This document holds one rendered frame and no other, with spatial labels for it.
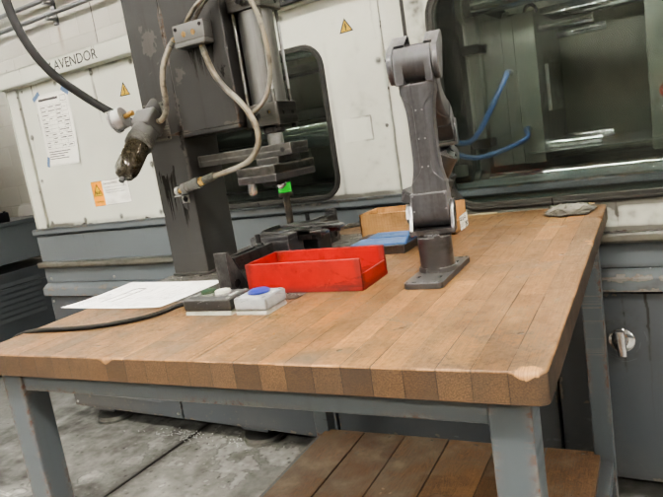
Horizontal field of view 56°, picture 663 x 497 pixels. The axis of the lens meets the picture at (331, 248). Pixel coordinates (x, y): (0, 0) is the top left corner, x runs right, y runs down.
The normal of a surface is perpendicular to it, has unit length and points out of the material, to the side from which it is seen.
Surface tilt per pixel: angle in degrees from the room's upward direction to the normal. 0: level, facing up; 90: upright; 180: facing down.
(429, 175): 89
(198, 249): 90
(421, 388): 90
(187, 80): 90
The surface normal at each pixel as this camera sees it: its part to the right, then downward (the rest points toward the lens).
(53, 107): -0.49, 0.21
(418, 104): -0.29, 0.20
